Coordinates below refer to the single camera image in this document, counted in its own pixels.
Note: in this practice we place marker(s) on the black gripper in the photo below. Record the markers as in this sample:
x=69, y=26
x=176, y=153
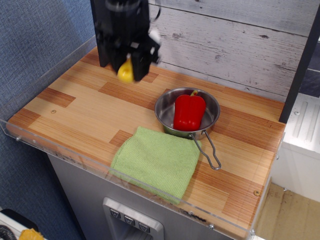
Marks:
x=132, y=24

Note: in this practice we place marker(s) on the yellow handled white toy knife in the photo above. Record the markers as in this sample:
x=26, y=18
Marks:
x=125, y=72

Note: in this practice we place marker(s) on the small steel pan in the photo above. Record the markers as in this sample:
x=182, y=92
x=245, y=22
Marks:
x=164, y=111

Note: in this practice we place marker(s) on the green cloth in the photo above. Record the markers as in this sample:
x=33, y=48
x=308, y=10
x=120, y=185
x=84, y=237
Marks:
x=160, y=163

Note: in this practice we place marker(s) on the red bell pepper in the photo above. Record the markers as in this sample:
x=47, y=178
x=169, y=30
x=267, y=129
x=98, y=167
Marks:
x=189, y=111

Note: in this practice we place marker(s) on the grey cabinet with dispenser panel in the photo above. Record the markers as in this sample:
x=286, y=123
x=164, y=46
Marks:
x=108, y=208

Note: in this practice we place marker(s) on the yellow and black object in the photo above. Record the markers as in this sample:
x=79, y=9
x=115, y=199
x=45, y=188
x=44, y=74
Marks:
x=27, y=234

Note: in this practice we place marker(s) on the dark left frame post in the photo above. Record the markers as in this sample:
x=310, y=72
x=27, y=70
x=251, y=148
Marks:
x=104, y=26

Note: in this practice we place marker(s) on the dark frame post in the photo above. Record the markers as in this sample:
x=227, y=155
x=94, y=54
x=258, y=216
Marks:
x=304, y=62
x=104, y=26

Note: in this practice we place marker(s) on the clear acrylic guard rail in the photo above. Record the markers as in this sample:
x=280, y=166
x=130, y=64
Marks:
x=29, y=184

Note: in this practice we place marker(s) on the dark right frame post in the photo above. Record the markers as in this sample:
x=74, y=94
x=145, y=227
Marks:
x=304, y=62

